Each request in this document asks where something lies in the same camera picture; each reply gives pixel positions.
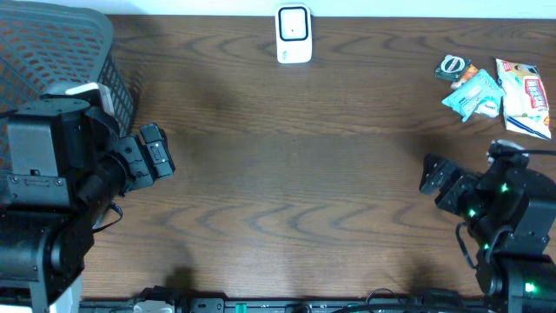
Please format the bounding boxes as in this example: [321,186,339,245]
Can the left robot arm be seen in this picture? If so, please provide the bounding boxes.
[1,83,175,312]

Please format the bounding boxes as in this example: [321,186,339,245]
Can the white blue snack bag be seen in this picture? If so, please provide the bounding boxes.
[496,59,552,140]

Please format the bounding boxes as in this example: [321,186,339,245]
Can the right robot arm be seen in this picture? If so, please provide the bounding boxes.
[420,151,555,312]

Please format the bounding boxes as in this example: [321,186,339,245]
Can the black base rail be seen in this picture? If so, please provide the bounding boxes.
[77,286,488,313]

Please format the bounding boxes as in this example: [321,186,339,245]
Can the white barcode scanner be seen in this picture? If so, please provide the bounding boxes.
[275,3,313,64]

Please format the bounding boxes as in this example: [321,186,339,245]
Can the green white tissue pack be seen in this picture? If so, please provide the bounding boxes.
[474,97,501,118]

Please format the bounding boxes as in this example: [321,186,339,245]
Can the grey plastic mesh basket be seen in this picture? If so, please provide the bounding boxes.
[0,0,136,170]

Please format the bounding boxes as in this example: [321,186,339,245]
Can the teal snack packet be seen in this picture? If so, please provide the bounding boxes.
[442,70,505,123]

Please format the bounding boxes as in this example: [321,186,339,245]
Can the orange white tissue pack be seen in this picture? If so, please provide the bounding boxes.
[451,64,480,90]

